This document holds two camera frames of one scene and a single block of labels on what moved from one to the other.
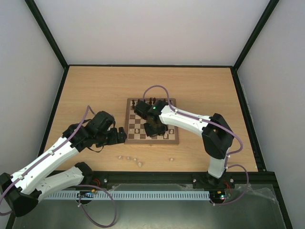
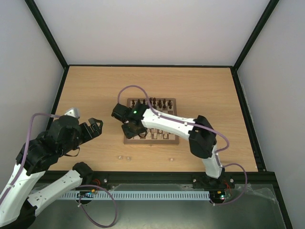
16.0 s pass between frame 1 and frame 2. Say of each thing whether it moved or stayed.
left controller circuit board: stayed
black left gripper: moved
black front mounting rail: stayed
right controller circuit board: stayed
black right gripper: moved
